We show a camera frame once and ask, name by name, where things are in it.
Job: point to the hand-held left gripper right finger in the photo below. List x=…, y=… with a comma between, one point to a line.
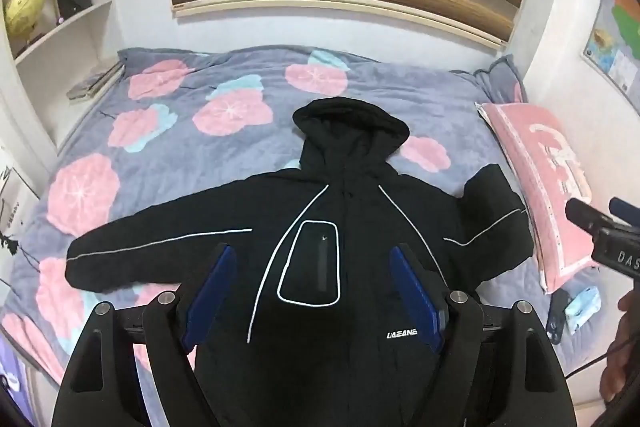
x=414, y=297

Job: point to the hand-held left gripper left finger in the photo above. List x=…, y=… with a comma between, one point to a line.
x=209, y=297

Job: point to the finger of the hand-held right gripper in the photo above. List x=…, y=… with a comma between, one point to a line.
x=624, y=209
x=585, y=214

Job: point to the black hooded jacket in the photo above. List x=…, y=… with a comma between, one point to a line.
x=345, y=207

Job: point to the person's right hand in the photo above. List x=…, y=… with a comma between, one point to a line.
x=622, y=347

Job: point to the pink pillow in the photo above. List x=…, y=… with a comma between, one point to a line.
x=537, y=172

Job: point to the light blue small packet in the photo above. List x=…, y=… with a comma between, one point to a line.
x=582, y=309

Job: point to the dark phone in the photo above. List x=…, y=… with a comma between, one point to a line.
x=555, y=321

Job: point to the grey floral blanket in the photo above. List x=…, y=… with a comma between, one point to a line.
x=210, y=142

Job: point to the grey pillow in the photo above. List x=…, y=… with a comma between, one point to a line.
x=500, y=79

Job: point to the stack of flat books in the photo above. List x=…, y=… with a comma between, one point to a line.
x=95, y=83

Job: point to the white bookshelf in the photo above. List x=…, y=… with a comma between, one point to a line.
x=60, y=7

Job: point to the yellow globe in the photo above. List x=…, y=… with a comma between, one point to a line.
x=22, y=9

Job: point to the wall map poster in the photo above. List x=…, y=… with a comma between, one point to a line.
x=615, y=27

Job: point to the white sketch wall poster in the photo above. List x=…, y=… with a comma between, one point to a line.
x=12, y=212

